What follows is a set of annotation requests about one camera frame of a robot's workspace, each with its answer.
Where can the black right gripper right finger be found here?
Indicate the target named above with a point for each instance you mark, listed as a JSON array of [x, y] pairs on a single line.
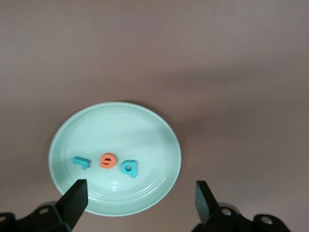
[[210, 210]]

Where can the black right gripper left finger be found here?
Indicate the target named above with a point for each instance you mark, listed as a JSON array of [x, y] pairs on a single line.
[[70, 210]]

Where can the teal foam letter r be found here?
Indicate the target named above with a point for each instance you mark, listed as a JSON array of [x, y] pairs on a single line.
[[79, 160]]

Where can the orange foam letter e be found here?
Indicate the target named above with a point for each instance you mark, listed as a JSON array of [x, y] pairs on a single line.
[[108, 155]]

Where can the teal foam letter d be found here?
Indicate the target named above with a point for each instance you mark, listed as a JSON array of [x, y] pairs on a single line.
[[134, 169]]

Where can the pale green plate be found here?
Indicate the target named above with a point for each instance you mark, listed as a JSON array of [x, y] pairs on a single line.
[[116, 130]]

